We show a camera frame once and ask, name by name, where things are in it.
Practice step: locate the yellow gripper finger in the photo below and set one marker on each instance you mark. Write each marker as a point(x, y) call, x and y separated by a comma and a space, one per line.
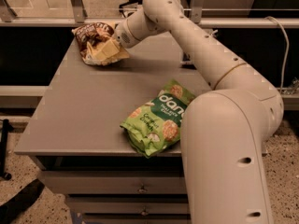
point(106, 50)

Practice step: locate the brown chip bag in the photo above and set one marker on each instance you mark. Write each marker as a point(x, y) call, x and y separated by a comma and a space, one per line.
point(89, 35)

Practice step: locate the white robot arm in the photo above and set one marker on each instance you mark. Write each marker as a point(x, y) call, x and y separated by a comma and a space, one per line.
point(223, 130)

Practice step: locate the blue chip bag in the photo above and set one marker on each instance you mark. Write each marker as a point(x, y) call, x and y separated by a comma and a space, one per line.
point(185, 61)

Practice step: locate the green dang chip bag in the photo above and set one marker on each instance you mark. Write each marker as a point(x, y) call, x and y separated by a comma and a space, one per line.
point(155, 126)

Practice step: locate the black office chair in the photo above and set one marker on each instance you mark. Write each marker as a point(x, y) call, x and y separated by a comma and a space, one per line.
point(128, 8)

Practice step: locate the metal railing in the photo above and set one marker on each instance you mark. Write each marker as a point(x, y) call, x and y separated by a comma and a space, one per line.
point(205, 13)

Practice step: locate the grey drawer cabinet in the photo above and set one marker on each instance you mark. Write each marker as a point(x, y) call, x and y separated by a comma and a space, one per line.
point(75, 137)

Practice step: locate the black stand left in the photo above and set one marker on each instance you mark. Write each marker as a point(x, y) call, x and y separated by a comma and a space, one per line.
point(4, 130)

